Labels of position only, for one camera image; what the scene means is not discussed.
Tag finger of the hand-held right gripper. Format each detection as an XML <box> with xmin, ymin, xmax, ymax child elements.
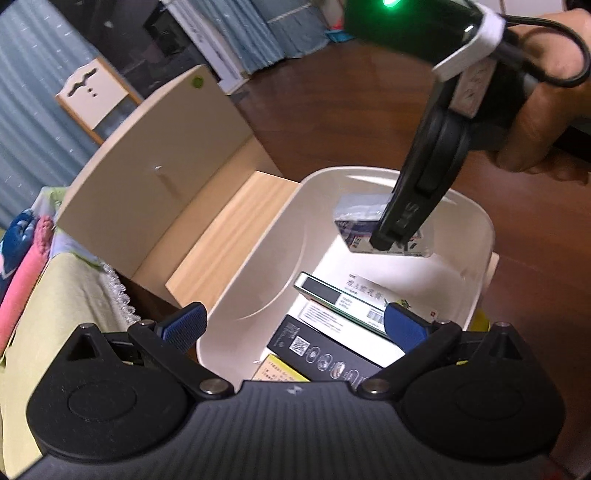
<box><xmin>369</xmin><ymin>110</ymin><xmax>472</xmax><ymax>254</ymax></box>

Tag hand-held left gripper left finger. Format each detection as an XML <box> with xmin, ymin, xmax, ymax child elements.
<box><xmin>64</xmin><ymin>301</ymin><xmax>232</xmax><ymax>401</ymax></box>

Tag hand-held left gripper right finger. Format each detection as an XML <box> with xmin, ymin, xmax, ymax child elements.
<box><xmin>358</xmin><ymin>302</ymin><xmax>533</xmax><ymax>400</ymax></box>

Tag white plastic-wrapped box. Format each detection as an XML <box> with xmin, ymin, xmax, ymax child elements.
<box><xmin>332</xmin><ymin>194</ymin><xmax>437</xmax><ymax>259</ymax></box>

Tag white green-edged box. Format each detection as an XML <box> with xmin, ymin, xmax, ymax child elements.
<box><xmin>295</xmin><ymin>271</ymin><xmax>444</xmax><ymax>342</ymax></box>

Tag white labelled box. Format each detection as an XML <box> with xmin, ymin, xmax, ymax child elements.
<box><xmin>298</xmin><ymin>302</ymin><xmax>393</xmax><ymax>343</ymax></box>

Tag white plastic storage bin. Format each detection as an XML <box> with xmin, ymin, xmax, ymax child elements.
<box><xmin>196</xmin><ymin>166</ymin><xmax>502</xmax><ymax>384</ymax></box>

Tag long black box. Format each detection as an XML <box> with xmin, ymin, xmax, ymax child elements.
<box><xmin>265</xmin><ymin>314</ymin><xmax>407</xmax><ymax>384</ymax></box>

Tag yellow printed box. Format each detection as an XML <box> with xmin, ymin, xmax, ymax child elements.
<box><xmin>254</xmin><ymin>353</ymin><xmax>310</xmax><ymax>384</ymax></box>

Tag person's right hand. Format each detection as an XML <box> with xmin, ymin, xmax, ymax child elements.
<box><xmin>496</xmin><ymin>11</ymin><xmax>591</xmax><ymax>173</ymax></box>

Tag yellow plastic stool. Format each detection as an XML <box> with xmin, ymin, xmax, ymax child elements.
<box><xmin>455</xmin><ymin>308</ymin><xmax>491</xmax><ymax>367</ymax></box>

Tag light wooden board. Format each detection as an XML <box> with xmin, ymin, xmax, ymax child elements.
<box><xmin>165</xmin><ymin>171</ymin><xmax>502</xmax><ymax>308</ymax></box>

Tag blue lace-trimmed curtain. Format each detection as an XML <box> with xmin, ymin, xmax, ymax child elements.
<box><xmin>249</xmin><ymin>0</ymin><xmax>333</xmax><ymax>75</ymax></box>

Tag beige bedside cabinet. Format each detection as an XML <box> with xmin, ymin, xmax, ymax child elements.
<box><xmin>55</xmin><ymin>65</ymin><xmax>284</xmax><ymax>282</ymax></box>

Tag pink towel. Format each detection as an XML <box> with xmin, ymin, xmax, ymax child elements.
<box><xmin>0</xmin><ymin>215</ymin><xmax>56</xmax><ymax>356</ymax></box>

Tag printed blanket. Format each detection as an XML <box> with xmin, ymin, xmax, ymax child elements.
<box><xmin>0</xmin><ymin>185</ymin><xmax>88</xmax><ymax>305</ymax></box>

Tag white wood-framed panel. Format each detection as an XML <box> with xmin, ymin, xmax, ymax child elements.
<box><xmin>55</xmin><ymin>58</ymin><xmax>144</xmax><ymax>146</ymax></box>

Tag blue-grey curtain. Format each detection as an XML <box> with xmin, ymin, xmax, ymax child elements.
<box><xmin>0</xmin><ymin>0</ymin><xmax>153</xmax><ymax>232</ymax></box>

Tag black cable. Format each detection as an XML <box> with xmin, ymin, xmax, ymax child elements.
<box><xmin>496</xmin><ymin>14</ymin><xmax>591</xmax><ymax>88</ymax></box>

